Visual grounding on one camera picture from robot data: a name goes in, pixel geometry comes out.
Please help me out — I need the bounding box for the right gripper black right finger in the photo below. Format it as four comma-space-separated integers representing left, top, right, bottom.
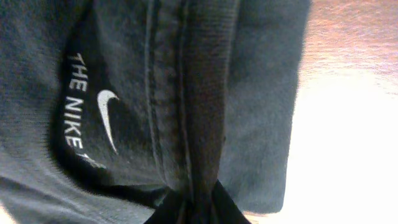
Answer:
210, 181, 251, 224

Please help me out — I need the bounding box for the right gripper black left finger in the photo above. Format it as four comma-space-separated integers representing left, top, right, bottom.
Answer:
144, 191, 186, 224

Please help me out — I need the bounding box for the dark green t-shirt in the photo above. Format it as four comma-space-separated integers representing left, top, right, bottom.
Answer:
1, 0, 311, 223

